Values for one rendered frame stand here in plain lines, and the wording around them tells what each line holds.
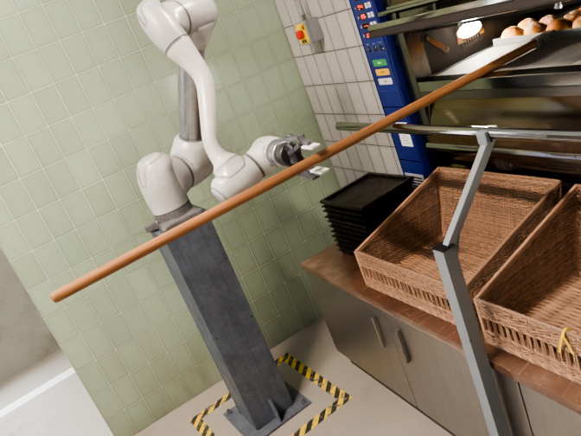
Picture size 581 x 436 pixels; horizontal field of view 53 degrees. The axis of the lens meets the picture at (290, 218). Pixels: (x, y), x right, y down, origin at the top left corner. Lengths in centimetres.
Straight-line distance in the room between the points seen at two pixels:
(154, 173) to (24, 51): 79
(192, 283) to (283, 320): 95
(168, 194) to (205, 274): 36
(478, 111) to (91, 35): 163
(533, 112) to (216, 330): 144
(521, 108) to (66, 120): 182
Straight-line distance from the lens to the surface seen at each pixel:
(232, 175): 188
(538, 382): 161
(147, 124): 276
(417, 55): 229
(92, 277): 153
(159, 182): 227
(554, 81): 185
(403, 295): 201
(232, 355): 251
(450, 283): 152
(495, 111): 207
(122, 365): 298
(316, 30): 269
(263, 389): 264
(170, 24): 204
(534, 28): 235
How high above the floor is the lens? 163
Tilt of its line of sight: 20 degrees down
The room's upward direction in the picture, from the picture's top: 22 degrees counter-clockwise
